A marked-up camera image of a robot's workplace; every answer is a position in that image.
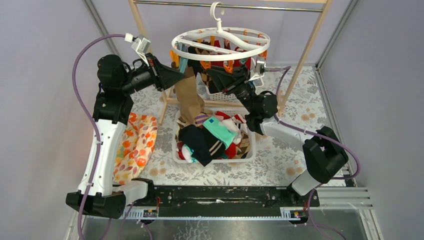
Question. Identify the white front laundry basket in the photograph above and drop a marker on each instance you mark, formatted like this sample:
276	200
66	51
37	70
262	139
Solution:
187	152

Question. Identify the lower orange clip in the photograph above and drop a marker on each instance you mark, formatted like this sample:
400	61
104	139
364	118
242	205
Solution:
263	54

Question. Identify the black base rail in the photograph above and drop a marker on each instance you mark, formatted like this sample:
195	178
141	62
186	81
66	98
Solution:
183	201

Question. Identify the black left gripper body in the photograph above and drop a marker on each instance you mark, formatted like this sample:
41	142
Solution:
156	76

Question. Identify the tan ribbed sock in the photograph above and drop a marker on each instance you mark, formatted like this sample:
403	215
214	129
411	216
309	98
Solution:
190	103

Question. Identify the black sock in basket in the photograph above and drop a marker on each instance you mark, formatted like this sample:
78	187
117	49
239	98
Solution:
205	146

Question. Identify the orange floral cloth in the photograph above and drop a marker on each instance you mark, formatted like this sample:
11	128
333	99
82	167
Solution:
135	148

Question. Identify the white round clip hanger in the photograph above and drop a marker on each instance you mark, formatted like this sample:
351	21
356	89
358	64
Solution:
223	43

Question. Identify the red sock in basket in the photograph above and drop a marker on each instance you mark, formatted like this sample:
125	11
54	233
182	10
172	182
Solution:
229	154

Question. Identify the brown argyle hanging sock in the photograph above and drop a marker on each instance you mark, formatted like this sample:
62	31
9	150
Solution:
204	65

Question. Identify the rim teal clip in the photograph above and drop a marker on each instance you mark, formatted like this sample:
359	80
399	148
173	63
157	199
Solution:
183	63

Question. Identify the purple striped sock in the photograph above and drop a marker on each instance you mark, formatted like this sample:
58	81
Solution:
201	118

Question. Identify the rim orange clip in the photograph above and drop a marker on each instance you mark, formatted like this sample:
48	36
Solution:
174	59
228	66

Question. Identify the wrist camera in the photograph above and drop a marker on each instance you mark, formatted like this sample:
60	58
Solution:
258	68
140	43

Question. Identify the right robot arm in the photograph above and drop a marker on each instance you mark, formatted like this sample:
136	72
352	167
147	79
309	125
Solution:
324	156

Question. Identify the argyle beige green sock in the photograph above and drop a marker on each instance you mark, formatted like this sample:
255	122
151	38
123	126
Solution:
244	146

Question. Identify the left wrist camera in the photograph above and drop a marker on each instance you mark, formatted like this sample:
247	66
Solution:
140	43

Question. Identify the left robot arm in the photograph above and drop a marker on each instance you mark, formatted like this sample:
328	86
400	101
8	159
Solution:
96	194

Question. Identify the white perforated back basket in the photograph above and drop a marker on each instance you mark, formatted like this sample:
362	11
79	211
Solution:
232	89

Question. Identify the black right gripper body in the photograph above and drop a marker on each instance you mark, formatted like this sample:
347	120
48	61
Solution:
236	87

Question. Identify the white sock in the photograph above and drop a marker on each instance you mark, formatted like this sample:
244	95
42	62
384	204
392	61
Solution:
237	127

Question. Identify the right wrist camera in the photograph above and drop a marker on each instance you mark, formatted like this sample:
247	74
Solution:
258	68

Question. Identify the wooden rack frame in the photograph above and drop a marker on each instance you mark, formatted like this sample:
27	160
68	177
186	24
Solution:
326	4

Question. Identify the metal hanging rod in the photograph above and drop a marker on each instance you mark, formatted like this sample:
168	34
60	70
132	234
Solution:
227	6

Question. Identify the mint green sock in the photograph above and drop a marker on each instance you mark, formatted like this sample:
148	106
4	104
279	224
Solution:
218	130

